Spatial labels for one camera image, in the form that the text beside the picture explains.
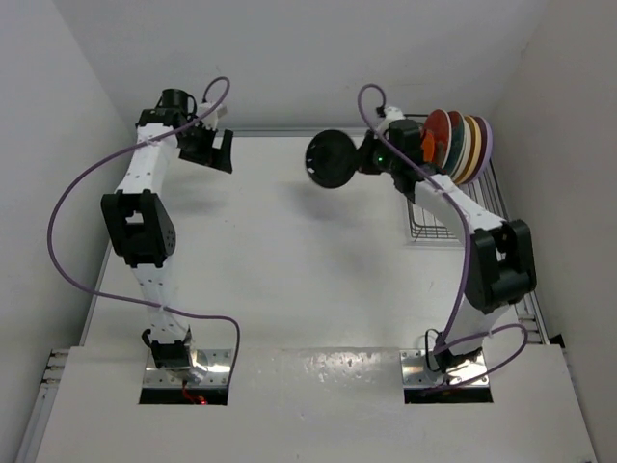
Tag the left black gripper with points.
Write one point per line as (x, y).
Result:
(210, 156)

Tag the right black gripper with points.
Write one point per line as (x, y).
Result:
(364, 155)

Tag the black plate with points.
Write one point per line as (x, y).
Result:
(331, 159)

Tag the orange plate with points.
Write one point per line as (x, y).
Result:
(428, 145)

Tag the red floral plate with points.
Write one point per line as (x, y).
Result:
(438, 122)
(456, 142)

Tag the cream white plate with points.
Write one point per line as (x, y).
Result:
(465, 152)

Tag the yellow bear plate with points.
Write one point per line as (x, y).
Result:
(475, 150)

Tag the purple plate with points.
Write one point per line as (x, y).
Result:
(487, 144)

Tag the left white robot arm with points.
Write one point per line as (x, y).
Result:
(141, 230)

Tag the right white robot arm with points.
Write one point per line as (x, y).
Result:
(498, 268)

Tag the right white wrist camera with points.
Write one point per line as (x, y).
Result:
(388, 115)

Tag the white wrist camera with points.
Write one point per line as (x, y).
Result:
(388, 115)
(212, 110)

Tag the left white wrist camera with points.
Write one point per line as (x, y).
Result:
(212, 110)

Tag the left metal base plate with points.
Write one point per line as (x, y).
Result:
(208, 369)

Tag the metal base plate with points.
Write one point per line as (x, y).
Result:
(208, 369)
(416, 374)

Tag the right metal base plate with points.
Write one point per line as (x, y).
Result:
(416, 374)

